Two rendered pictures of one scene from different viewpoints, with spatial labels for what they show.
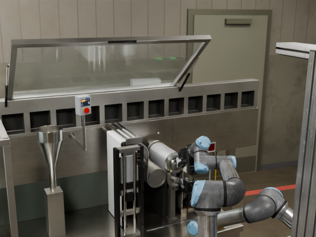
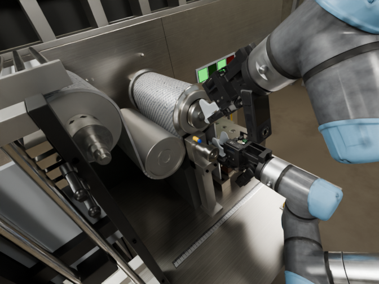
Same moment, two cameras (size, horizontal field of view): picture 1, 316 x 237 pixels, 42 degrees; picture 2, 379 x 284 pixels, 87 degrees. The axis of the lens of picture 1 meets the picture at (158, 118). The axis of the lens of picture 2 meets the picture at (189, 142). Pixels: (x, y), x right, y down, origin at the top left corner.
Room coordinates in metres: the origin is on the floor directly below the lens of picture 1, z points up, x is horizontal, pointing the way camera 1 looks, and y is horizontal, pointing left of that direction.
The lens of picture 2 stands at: (1.91, -0.03, 1.50)
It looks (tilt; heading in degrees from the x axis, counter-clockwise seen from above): 37 degrees down; 355
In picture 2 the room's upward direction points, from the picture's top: 13 degrees counter-clockwise
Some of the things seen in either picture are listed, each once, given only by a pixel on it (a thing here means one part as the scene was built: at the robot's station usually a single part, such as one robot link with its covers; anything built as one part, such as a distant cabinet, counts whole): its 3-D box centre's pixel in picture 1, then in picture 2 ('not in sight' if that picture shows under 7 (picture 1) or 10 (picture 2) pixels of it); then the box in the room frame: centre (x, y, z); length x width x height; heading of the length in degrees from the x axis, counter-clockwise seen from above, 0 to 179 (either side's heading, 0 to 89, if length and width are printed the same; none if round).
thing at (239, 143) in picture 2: (192, 188); (247, 156); (2.27, -0.21, 1.12); 0.12 x 0.08 x 0.09; 26
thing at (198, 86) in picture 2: (175, 163); (196, 112); (2.35, -0.11, 1.25); 0.15 x 0.01 x 0.15; 116
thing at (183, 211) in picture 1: (173, 202); (200, 166); (2.49, -0.11, 0.92); 0.28 x 0.04 x 0.04; 26
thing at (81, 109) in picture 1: (83, 105); not in sight; (2.13, 0.40, 1.66); 0.07 x 0.07 x 0.10; 43
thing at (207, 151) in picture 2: (176, 179); (211, 153); (2.26, -0.11, 1.18); 0.04 x 0.02 x 0.04; 116
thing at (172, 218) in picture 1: (172, 196); (206, 179); (2.30, -0.09, 1.05); 0.06 x 0.05 x 0.31; 26
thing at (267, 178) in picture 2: not in sight; (274, 174); (2.20, -0.24, 1.11); 0.08 x 0.05 x 0.08; 116
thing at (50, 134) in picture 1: (50, 133); not in sight; (2.13, 0.59, 1.50); 0.14 x 0.14 x 0.06
